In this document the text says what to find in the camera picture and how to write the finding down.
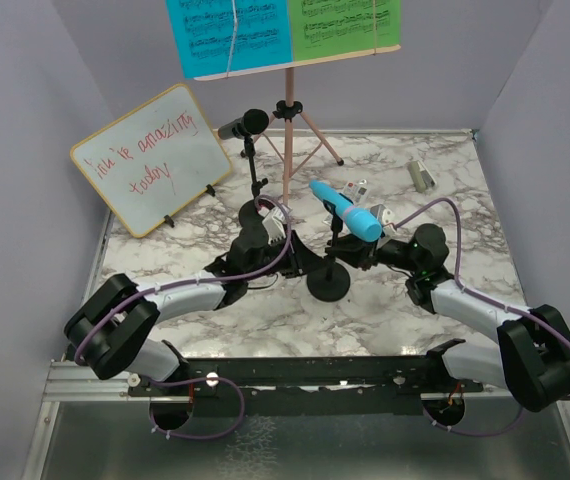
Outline black mic stand front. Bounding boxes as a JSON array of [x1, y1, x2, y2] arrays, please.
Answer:
[[306, 200, 351, 302]]

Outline pink music stand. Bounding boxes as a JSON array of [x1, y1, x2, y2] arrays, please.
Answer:
[[192, 39, 400, 203]]

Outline green sheet music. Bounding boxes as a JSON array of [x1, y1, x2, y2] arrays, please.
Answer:
[[288, 0, 401, 62]]

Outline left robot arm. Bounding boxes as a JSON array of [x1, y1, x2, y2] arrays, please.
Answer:
[[64, 224, 323, 395]]

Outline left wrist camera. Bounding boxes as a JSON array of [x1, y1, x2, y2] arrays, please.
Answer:
[[262, 207, 290, 245]]

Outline black microphone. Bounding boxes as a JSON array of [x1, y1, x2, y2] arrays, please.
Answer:
[[217, 109, 270, 140]]

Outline grey eraser block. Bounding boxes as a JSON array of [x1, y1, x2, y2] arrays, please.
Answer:
[[407, 160, 436, 193]]

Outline blue sheet music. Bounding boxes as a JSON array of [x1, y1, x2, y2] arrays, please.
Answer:
[[166, 0, 293, 79]]

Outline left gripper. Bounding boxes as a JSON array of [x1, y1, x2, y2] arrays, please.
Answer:
[[245, 228, 328, 281]]

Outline blue toy microphone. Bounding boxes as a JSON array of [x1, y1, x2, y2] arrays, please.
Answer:
[[309, 180, 383, 242]]

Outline yellow framed whiteboard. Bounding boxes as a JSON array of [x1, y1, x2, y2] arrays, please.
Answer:
[[70, 84, 232, 238]]

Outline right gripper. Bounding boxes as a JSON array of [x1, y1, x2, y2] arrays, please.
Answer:
[[325, 223, 421, 273]]

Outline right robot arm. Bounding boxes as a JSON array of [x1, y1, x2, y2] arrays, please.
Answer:
[[326, 224, 570, 412]]

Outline white remote packet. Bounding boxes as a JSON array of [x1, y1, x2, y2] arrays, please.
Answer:
[[323, 180, 369, 230]]

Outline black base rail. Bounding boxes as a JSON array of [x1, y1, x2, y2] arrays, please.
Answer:
[[128, 355, 459, 418]]

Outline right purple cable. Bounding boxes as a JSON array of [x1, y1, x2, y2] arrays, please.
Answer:
[[389, 197, 570, 437]]

